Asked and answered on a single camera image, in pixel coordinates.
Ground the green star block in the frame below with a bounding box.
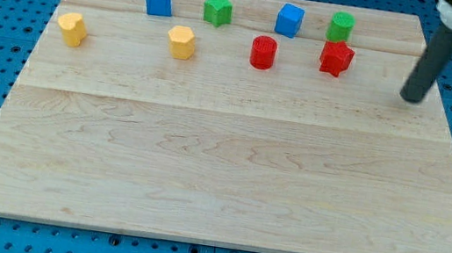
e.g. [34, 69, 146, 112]
[203, 0, 233, 28]

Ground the blue triangle block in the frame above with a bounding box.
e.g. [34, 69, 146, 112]
[145, 0, 172, 17]

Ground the red star block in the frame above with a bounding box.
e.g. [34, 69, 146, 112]
[319, 40, 355, 77]

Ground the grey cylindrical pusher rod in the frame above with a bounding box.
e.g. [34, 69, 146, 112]
[399, 23, 452, 104]

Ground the red cylinder block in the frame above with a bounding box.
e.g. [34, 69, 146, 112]
[249, 35, 278, 70]

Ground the green cylinder block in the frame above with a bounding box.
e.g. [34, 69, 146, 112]
[326, 11, 355, 42]

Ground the blue cube block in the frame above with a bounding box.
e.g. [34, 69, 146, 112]
[274, 3, 305, 38]

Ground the yellow hexagon block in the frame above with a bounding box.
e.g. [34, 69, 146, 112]
[168, 25, 195, 60]

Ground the yellow heart block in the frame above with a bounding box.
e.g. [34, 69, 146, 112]
[57, 12, 88, 47]

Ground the wooden board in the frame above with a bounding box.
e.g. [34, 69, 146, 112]
[0, 0, 452, 253]

